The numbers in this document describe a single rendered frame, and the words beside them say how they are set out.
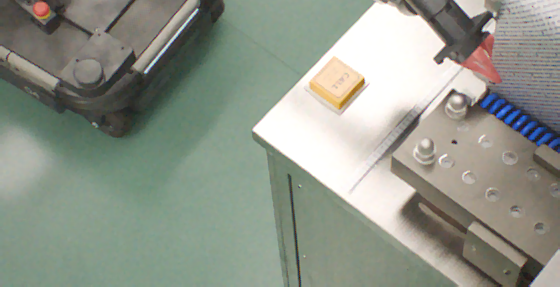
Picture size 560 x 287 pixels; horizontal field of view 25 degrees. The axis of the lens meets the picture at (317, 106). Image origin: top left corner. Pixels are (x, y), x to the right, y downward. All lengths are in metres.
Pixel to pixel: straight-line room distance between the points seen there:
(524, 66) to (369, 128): 0.34
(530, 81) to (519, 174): 0.15
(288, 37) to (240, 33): 0.13
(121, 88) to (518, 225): 1.32
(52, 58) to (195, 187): 0.47
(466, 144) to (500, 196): 0.10
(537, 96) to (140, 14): 1.37
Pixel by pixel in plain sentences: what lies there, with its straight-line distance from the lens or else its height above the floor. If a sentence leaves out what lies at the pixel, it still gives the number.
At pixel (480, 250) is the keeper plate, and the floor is 0.98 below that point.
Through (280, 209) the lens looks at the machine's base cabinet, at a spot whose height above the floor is 0.64.
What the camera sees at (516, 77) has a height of 1.11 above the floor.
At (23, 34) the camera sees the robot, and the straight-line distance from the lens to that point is 3.10.
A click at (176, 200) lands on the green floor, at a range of 3.07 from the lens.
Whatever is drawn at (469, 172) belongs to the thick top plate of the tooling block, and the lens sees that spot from 1.94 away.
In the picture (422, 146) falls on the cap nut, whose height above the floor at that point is 1.07.
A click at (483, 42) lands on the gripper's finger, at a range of 1.95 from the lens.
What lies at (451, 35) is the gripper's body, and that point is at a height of 1.14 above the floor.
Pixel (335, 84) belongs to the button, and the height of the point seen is 0.92.
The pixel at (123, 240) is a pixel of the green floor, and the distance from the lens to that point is 3.05.
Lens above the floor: 2.77
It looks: 61 degrees down
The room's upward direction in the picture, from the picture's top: 3 degrees counter-clockwise
